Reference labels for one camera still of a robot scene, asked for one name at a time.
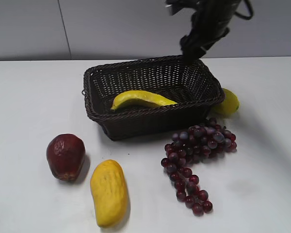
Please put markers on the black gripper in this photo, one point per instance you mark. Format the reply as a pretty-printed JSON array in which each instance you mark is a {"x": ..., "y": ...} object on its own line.
[{"x": 209, "y": 24}]

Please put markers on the yellow banana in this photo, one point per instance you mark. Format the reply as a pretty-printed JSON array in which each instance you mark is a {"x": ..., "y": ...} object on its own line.
[{"x": 140, "y": 98}]

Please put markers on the dark woven basket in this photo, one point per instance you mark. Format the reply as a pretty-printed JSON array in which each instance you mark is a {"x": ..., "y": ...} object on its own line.
[{"x": 192, "y": 86}]

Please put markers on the yellow lemon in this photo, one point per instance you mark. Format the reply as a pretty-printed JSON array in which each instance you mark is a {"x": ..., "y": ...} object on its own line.
[{"x": 229, "y": 106}]

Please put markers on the purple grape bunch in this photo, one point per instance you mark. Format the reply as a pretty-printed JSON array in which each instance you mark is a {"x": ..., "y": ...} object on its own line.
[{"x": 199, "y": 143}]

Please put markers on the dark red apple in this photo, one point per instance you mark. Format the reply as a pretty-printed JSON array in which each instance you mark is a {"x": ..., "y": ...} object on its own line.
[{"x": 65, "y": 156}]

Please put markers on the yellow mango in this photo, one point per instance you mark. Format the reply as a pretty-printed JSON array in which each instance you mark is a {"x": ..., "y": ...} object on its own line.
[{"x": 110, "y": 193}]

